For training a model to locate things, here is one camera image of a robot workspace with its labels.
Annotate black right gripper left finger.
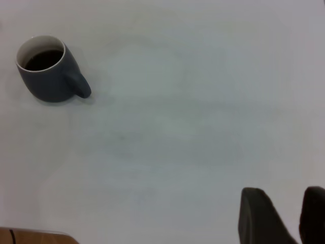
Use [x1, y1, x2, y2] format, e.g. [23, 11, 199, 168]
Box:
[238, 187, 300, 244]

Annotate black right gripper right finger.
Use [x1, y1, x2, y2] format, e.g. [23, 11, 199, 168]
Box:
[299, 186, 325, 244]

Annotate grey ceramic mug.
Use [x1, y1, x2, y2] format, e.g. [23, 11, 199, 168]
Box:
[15, 35, 92, 104]

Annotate dark coffee liquid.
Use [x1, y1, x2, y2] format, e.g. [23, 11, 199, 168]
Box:
[24, 49, 63, 71]

